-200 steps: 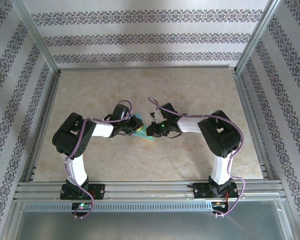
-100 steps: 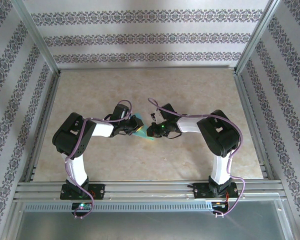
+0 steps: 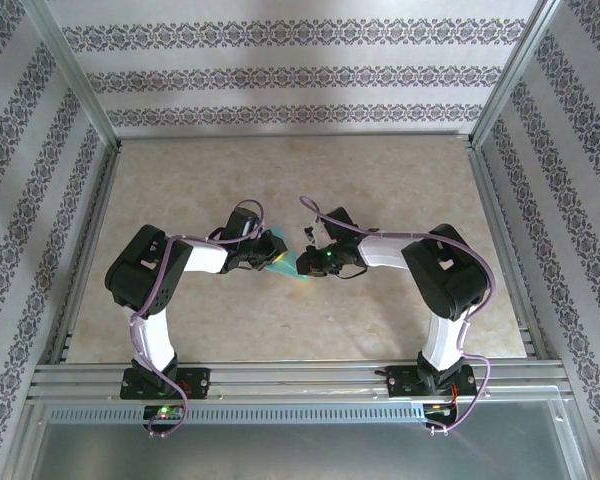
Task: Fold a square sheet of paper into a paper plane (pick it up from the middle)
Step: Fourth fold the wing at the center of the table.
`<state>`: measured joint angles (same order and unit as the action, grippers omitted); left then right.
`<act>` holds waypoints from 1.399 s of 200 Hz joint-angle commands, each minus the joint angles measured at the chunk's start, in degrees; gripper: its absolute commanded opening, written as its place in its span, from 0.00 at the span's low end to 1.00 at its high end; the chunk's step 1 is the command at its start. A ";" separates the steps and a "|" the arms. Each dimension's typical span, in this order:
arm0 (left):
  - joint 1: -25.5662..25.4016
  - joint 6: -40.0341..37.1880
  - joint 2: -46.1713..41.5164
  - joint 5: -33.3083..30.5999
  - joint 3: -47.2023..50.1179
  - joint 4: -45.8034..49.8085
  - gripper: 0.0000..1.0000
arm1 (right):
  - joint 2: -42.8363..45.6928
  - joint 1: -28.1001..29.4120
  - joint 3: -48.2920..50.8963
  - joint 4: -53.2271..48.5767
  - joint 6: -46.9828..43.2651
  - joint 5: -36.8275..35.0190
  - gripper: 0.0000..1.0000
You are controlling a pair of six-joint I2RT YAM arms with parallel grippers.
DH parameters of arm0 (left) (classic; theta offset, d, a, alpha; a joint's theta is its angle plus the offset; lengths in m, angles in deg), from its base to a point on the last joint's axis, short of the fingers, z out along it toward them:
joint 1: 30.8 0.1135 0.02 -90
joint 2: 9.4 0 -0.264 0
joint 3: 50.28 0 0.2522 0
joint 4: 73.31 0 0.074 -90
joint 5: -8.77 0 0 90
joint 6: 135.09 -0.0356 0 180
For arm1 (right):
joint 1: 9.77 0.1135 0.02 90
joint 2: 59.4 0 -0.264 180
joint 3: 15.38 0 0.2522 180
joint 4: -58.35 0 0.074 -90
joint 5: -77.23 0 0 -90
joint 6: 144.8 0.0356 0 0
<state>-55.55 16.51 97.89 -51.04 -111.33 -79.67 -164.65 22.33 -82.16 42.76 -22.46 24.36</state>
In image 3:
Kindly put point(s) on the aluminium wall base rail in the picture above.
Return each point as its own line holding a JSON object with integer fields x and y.
{"x": 295, "y": 135}

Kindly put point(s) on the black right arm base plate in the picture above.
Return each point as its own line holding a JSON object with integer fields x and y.
{"x": 400, "y": 382}

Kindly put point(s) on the aluminium side rail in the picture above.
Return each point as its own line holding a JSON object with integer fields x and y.
{"x": 505, "y": 240}
{"x": 87, "y": 250}

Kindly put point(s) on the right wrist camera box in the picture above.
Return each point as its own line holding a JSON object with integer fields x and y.
{"x": 314, "y": 232}

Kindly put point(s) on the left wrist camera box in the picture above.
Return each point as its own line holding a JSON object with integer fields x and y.
{"x": 252, "y": 225}

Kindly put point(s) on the grey metal sheet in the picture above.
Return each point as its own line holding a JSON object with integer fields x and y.
{"x": 300, "y": 452}

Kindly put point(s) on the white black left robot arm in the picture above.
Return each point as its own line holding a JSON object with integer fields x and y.
{"x": 145, "y": 270}

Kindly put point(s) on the controller board with green light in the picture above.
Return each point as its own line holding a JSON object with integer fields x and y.
{"x": 164, "y": 411}

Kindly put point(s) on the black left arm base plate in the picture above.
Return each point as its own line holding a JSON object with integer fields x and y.
{"x": 195, "y": 385}

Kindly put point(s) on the aluminium frame post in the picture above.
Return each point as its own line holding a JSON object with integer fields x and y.
{"x": 517, "y": 70}
{"x": 70, "y": 70}

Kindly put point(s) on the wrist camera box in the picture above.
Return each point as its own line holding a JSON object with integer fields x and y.
{"x": 314, "y": 232}
{"x": 252, "y": 225}

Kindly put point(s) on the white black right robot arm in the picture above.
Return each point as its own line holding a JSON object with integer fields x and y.
{"x": 445, "y": 275}

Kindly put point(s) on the teal cloth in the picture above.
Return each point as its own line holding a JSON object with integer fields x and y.
{"x": 286, "y": 266}

